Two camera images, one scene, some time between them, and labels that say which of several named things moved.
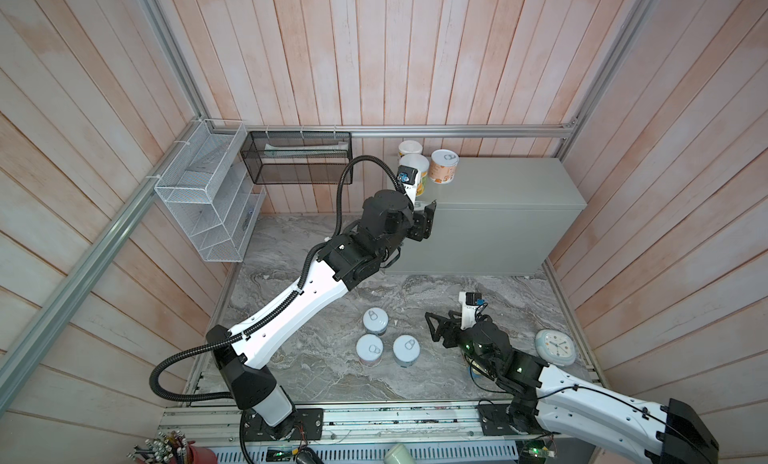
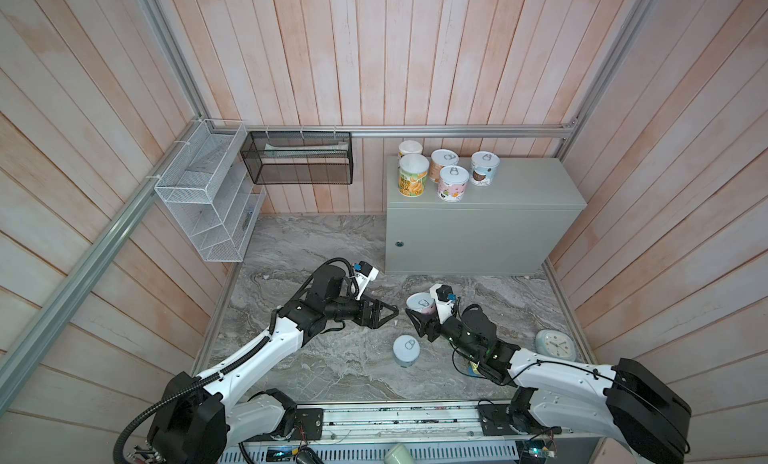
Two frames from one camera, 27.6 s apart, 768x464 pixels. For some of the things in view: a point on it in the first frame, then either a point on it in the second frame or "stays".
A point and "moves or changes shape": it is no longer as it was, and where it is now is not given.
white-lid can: x=406 y=348 stays
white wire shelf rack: x=208 y=185 stays
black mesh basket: x=297 y=157 stays
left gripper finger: x=429 y=218 to x=378 y=305
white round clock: x=555 y=347 stays
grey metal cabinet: x=501 y=216 stays
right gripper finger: x=453 y=316 to x=418 y=321
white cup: x=399 y=454 stays
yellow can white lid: x=409 y=147 stays
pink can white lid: x=369 y=349 to x=422 y=302
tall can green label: x=421 y=163 stays
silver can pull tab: x=375 y=321 moves or changes shape
